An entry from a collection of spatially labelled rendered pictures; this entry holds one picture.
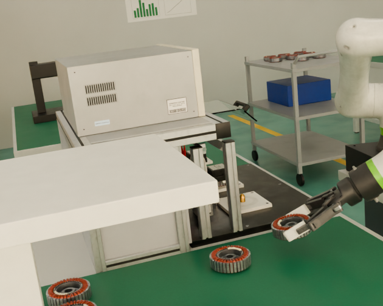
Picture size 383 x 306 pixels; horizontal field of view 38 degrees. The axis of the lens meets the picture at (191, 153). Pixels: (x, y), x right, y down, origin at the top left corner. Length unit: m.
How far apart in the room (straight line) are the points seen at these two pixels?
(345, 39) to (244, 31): 5.86
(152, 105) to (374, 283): 0.78
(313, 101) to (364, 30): 3.03
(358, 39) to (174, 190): 1.10
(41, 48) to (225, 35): 2.34
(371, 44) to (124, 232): 0.92
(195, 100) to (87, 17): 5.42
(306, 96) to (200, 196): 3.98
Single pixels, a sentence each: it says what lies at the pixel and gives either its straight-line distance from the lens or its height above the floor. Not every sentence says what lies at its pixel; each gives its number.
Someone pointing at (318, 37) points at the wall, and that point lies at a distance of 8.12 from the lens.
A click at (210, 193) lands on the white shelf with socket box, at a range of 0.81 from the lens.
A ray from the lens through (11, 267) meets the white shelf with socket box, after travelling 0.86.
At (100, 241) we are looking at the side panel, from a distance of 1.61.
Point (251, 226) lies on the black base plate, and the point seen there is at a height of 0.77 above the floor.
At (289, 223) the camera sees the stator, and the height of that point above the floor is 0.83.
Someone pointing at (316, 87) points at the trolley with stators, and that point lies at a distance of 4.79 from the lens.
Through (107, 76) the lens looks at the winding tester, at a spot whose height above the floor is 1.28.
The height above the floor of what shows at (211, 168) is 0.92.
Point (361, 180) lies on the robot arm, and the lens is 1.53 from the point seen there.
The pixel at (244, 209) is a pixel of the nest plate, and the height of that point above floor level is 0.78.
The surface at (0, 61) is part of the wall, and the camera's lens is 7.04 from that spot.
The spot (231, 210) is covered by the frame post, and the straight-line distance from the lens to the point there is 1.70.
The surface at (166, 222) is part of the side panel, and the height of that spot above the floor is 0.85.
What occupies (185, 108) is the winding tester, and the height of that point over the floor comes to 1.15.
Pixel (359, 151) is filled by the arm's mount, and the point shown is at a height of 0.85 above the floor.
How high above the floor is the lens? 1.45
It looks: 15 degrees down
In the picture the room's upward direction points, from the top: 6 degrees counter-clockwise
